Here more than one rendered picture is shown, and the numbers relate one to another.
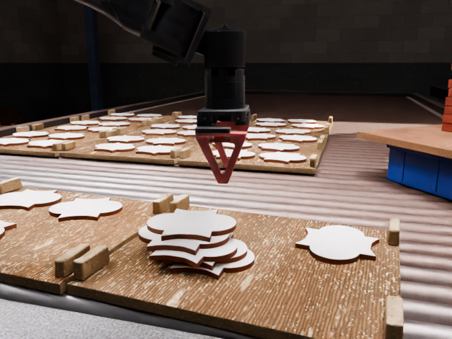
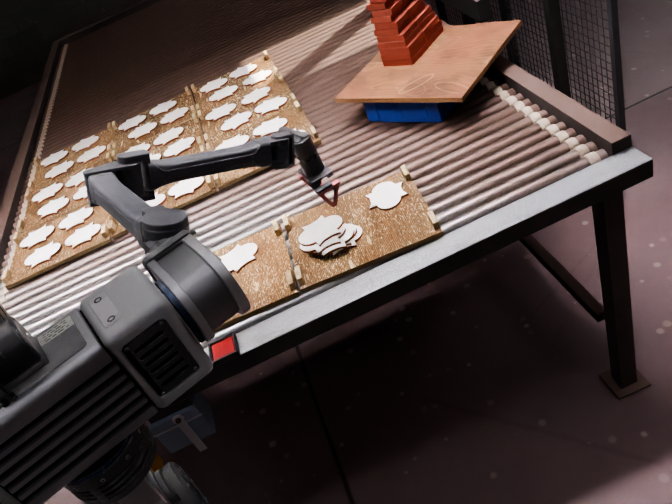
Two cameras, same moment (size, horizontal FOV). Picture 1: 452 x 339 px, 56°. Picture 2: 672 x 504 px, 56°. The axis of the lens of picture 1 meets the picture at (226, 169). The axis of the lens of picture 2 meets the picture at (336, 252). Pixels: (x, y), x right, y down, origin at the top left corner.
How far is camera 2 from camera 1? 1.21 m
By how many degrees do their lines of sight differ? 28
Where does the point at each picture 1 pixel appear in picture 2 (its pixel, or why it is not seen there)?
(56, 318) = (312, 302)
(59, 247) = (266, 282)
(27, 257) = (261, 295)
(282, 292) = (386, 235)
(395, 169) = (372, 114)
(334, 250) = (389, 201)
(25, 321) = (302, 311)
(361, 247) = (398, 192)
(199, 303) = (362, 259)
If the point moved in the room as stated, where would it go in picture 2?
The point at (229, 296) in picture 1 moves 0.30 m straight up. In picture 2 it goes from (369, 249) to (332, 159)
